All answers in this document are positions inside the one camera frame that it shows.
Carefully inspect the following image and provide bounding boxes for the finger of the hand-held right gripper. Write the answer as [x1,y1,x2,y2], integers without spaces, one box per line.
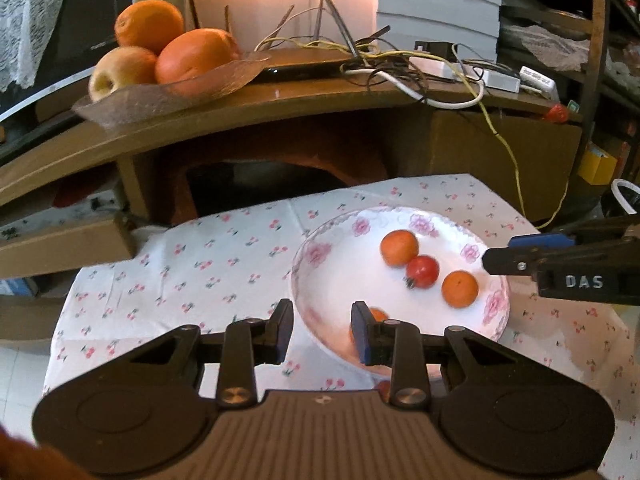
[507,215,640,249]
[482,240,621,278]

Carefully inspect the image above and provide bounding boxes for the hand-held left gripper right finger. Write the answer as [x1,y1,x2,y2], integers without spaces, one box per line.
[351,301,536,408]

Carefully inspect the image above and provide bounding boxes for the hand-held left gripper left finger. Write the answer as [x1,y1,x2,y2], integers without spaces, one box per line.
[115,299,294,407]

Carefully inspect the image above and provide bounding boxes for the white pink floral plate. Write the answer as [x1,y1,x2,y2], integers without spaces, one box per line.
[290,206,511,378]

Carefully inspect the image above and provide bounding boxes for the small red tomato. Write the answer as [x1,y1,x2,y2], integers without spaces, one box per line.
[404,255,441,290]

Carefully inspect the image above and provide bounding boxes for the white tube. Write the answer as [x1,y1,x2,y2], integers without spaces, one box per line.
[611,178,640,213]

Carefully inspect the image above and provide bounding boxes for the yellow box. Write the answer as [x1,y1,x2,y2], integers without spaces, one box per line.
[579,142,619,186]

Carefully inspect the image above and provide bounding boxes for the cherry print tablecloth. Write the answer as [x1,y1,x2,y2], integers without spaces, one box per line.
[42,172,636,480]

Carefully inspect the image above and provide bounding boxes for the white labelled box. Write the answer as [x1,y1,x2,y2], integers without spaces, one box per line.
[519,65,559,101]

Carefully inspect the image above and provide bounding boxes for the white power adapter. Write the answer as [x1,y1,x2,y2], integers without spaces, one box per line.
[481,70,522,94]

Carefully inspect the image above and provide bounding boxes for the grey crumpled cloth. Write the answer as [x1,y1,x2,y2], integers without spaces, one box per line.
[501,22,597,73]

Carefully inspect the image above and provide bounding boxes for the white power strip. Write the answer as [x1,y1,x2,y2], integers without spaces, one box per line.
[408,56,485,82]

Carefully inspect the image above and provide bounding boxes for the black power adapter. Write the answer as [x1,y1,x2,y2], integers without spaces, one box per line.
[414,40,462,62]

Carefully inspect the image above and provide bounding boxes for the dark wooden storage rack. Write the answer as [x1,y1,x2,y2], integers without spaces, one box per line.
[500,0,640,171]

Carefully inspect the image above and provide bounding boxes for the curved wooden shelf unit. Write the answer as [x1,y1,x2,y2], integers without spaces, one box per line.
[0,75,586,281]

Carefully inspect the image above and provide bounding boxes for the textured glass fruit dish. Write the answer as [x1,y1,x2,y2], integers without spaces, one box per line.
[71,50,273,126]

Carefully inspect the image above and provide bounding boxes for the white slatted panel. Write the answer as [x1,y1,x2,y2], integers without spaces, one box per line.
[376,0,504,62]

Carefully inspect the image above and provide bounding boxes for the flat black device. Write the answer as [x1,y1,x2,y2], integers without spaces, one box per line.
[259,55,362,82]

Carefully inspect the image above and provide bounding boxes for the brown fuzzy cloth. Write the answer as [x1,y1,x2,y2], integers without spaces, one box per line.
[0,424,93,480]

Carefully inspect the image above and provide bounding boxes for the large orange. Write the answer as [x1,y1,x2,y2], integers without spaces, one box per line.
[217,30,242,62]
[114,0,185,55]
[154,29,234,86]

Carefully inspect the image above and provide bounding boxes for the yellow red apple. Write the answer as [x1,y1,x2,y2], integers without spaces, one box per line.
[88,46,159,103]

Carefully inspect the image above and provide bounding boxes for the white lace curtain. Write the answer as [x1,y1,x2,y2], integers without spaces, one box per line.
[0,0,77,94]

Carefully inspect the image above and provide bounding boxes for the white cable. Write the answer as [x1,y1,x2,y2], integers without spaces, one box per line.
[344,66,487,109]

